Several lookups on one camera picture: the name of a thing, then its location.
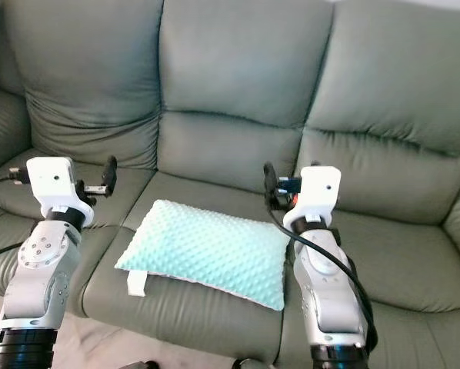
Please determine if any mint dotted pillow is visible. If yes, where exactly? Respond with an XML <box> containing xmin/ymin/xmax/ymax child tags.
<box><xmin>115</xmin><ymin>198</ymin><xmax>293</xmax><ymax>312</ymax></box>

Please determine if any green leather three-seat sofa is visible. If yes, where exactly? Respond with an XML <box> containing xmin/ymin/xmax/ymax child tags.
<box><xmin>0</xmin><ymin>0</ymin><xmax>460</xmax><ymax>369</ymax></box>

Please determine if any robot right leg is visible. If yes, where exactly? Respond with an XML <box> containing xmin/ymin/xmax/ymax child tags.
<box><xmin>233</xmin><ymin>357</ymin><xmax>262</xmax><ymax>369</ymax></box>

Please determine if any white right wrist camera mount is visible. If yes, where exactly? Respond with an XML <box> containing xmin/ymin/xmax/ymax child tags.
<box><xmin>283</xmin><ymin>165</ymin><xmax>343</xmax><ymax>232</ymax></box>

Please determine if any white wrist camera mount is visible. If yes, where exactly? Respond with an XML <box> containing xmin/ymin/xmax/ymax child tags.
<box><xmin>25</xmin><ymin>156</ymin><xmax>95</xmax><ymax>226</ymax></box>
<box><xmin>283</xmin><ymin>165</ymin><xmax>343</xmax><ymax>232</ymax></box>

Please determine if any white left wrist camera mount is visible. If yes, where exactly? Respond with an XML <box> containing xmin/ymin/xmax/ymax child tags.
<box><xmin>25</xmin><ymin>156</ymin><xmax>95</xmax><ymax>226</ymax></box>

